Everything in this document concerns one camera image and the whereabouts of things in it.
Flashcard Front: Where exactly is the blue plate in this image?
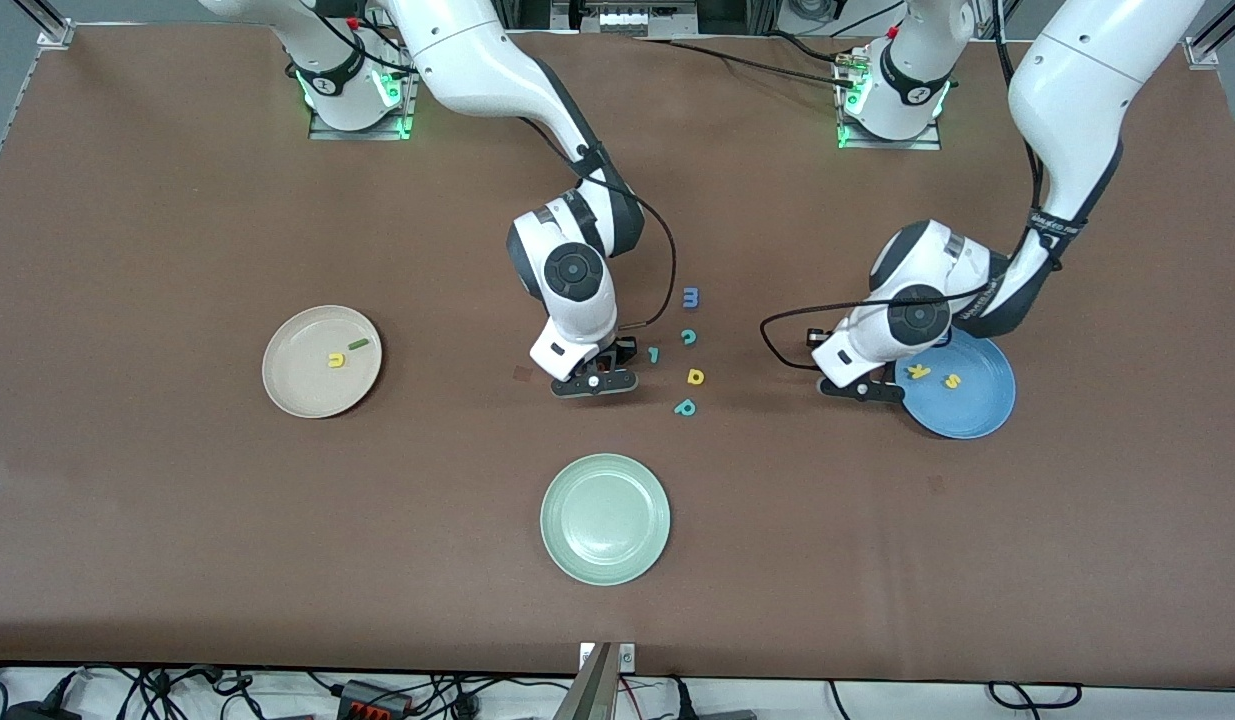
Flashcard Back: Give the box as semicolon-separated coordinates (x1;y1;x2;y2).
894;328;1018;441

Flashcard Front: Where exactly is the pale green plate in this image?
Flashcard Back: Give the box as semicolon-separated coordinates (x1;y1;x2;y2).
540;453;672;587

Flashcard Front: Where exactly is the beige brown plate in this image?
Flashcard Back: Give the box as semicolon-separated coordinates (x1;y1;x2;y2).
262;305;384;419

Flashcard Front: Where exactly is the grey control box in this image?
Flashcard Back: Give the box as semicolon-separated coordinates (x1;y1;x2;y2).
552;0;700;39

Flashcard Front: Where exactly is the black orange power strip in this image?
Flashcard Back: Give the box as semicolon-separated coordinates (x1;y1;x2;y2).
335;679;415;717

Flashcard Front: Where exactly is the brown table cover mat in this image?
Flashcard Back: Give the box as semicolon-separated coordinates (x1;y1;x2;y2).
0;24;1235;691

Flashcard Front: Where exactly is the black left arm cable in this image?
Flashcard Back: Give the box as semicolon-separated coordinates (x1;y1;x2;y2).
760;0;1088;373

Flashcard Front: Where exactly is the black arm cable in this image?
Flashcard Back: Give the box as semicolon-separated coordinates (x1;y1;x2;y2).
760;0;1088;373
517;110;677;333

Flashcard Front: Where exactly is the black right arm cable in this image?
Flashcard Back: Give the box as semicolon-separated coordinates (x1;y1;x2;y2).
517;110;677;333

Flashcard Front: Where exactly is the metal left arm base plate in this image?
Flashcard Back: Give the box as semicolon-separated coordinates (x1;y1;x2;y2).
834;48;944;152

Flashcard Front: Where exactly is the long black table cable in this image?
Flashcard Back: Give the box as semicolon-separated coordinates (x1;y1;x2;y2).
637;36;863;89

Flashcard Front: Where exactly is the short black table cable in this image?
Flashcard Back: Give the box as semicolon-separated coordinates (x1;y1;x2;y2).
765;33;844;63

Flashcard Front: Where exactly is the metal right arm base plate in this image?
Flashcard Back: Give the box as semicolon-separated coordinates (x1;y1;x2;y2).
307;40;424;142

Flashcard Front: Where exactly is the aluminium profile post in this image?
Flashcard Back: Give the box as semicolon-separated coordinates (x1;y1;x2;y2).
553;643;618;720

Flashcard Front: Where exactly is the black looped floor cable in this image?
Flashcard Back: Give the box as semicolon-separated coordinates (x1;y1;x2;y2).
985;681;1084;713

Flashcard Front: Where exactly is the aluminium frame corner profile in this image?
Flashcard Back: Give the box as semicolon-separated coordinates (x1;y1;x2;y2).
1185;0;1235;69
17;0;75;51

